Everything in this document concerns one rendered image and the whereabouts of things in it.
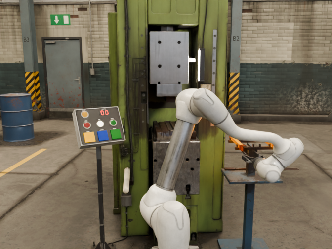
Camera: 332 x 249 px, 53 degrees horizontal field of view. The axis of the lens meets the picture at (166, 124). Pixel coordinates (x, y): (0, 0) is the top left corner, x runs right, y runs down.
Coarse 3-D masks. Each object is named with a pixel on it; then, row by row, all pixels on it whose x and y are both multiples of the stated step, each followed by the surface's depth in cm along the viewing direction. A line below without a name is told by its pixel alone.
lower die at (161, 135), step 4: (160, 124) 292; (164, 124) 292; (172, 124) 287; (156, 128) 280; (160, 128) 280; (164, 128) 275; (168, 128) 270; (156, 132) 271; (160, 132) 265; (164, 132) 265; (168, 132) 266; (172, 132) 266; (156, 136) 272; (160, 136) 266; (164, 136) 266; (168, 136) 266
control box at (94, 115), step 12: (96, 108) 247; (108, 108) 251; (84, 120) 240; (96, 120) 244; (108, 120) 248; (120, 120) 252; (84, 132) 236; (96, 132) 240; (108, 132) 244; (84, 144) 233; (96, 144) 238; (108, 144) 247
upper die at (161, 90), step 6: (156, 84) 260; (162, 84) 258; (168, 84) 258; (174, 84) 259; (180, 84) 259; (156, 90) 261; (162, 90) 259; (168, 90) 259; (174, 90) 260; (180, 90) 260
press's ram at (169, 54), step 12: (156, 36) 250; (168, 36) 251; (180, 36) 252; (156, 48) 252; (168, 48) 253; (180, 48) 254; (156, 60) 254; (168, 60) 255; (180, 60) 256; (192, 60) 275; (156, 72) 256; (168, 72) 256; (180, 72) 257
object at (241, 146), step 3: (231, 138) 262; (234, 141) 252; (237, 141) 248; (240, 144) 239; (240, 147) 234; (243, 147) 231; (246, 147) 227; (243, 150) 231; (246, 150) 227; (246, 153) 227
